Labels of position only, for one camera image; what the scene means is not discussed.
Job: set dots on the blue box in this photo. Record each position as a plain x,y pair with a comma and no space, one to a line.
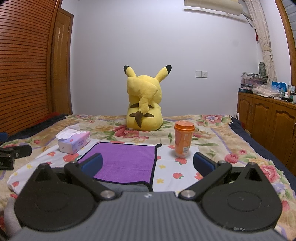
279,86

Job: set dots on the purple and grey towel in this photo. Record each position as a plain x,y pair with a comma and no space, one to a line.
125,164

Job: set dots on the white strawberry print cloth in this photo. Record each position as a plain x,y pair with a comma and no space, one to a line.
171,173

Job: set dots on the wooden door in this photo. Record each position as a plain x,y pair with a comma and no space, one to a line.
60,63

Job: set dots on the orange lidded cup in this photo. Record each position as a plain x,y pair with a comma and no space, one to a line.
183,137

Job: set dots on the purple tissue box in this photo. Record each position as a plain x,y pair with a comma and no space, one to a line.
72,139

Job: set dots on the wooden sideboard cabinet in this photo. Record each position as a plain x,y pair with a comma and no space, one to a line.
271,123

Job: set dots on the small bottles on cabinet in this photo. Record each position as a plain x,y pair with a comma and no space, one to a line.
290,95

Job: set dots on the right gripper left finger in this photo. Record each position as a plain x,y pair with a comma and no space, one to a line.
83,174

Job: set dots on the wooden slatted wardrobe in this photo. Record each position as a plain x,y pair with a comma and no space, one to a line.
26,45

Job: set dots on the white air conditioner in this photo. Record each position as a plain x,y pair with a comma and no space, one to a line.
230,7

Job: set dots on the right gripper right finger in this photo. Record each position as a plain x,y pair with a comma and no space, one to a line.
213,174

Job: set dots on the beige cloth on cabinet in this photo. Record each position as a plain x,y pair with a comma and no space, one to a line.
267,91

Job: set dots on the white wall switch plate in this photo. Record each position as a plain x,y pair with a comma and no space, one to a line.
201,74

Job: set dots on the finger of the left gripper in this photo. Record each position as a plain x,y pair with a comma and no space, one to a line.
16,151

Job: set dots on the beige patterned curtain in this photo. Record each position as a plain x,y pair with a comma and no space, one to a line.
256,11

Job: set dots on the yellow Pikachu plush toy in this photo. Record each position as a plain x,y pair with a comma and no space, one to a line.
144,95

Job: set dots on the stack of folded fabrics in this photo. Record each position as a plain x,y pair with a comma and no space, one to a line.
252,80

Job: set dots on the floral beige blanket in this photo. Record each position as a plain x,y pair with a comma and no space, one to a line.
219,137

